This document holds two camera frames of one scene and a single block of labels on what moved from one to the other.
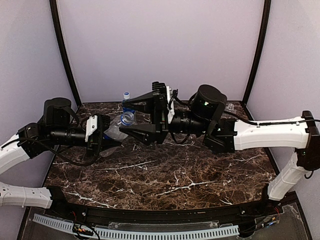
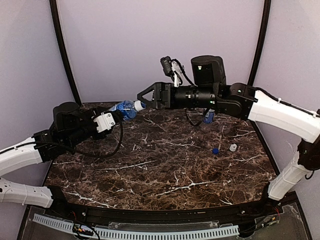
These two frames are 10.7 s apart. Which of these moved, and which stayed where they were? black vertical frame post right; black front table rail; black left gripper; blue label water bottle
Moved: black left gripper; blue label water bottle
Stayed: black front table rail; black vertical frame post right
